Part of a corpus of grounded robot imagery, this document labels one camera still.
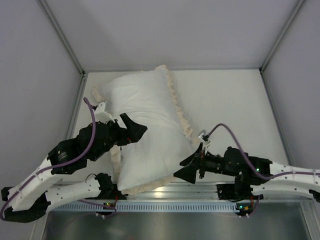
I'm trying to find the white pillowcase with cream ruffle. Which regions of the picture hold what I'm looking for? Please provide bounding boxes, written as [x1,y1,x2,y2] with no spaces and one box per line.
[90,64,201,197]

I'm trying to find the white pillow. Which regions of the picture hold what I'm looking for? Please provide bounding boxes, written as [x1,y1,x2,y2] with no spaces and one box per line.
[101,69,193,192]

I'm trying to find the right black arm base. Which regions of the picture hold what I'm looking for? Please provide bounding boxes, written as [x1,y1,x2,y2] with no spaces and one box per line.
[216,183,252,203]

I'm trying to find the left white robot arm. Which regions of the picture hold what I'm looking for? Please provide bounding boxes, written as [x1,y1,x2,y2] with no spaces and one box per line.
[0,113,148,223]

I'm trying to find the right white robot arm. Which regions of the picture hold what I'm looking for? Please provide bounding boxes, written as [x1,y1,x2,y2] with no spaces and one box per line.
[174,143,320,202]

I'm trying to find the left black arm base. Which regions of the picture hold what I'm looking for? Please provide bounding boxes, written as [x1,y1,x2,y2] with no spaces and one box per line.
[85,184,128,200]

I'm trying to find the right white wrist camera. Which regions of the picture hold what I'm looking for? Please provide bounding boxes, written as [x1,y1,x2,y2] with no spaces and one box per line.
[198,130,211,153]

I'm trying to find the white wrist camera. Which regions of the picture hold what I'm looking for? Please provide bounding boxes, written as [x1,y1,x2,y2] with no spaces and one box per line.
[198,130,211,153]
[94,101,116,124]

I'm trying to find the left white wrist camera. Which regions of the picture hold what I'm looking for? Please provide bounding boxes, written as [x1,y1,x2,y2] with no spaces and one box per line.
[94,101,116,124]

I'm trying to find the aluminium mounting rail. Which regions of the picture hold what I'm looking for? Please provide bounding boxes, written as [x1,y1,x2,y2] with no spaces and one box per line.
[41,178,224,206]

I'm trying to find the perforated grey cable duct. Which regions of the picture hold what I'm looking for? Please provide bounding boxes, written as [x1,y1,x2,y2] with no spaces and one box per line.
[54,201,253,213]

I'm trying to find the left aluminium frame post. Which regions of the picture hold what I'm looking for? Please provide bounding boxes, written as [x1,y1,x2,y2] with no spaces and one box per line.
[36,0,86,76]

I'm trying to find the aluminium frame post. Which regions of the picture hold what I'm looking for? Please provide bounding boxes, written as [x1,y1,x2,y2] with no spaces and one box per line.
[259,0,308,75]
[36,0,86,76]

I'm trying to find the right aluminium frame post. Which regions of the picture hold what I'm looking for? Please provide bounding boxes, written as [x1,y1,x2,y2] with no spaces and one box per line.
[259,0,308,75]

